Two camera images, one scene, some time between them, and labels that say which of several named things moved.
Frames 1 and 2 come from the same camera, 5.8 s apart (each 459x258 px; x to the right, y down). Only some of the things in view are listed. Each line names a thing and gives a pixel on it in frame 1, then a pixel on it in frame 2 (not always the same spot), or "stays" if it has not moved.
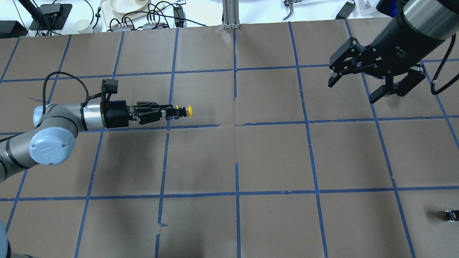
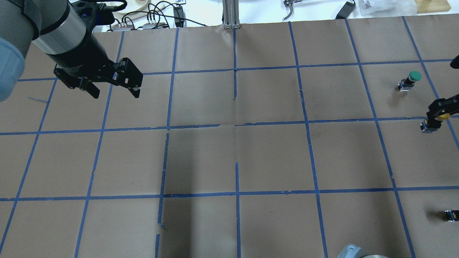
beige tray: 109,17 → 133,8
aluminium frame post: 230,14 stays
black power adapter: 345,11 stays
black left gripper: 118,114 → 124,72
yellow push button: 190,111 → 430,125
